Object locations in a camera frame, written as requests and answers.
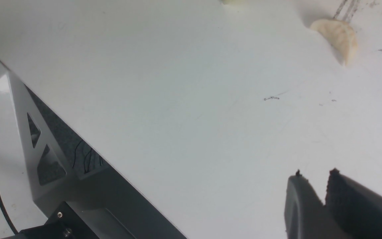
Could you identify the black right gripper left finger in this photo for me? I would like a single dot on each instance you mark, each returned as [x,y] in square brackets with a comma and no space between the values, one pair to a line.
[305,215]

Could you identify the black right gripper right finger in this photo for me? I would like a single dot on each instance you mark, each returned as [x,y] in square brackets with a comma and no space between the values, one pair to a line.
[355,208]

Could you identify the cream dumpling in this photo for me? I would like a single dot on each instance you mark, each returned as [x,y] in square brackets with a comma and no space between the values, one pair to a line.
[340,35]

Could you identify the greenish dumpling front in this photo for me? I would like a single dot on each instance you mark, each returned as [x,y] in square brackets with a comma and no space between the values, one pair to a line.
[233,2]

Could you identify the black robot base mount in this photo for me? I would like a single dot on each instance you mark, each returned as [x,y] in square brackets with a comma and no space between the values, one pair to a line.
[63,223]

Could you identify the grey metal table frame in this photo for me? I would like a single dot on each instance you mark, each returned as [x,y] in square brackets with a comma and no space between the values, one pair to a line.
[43,163]

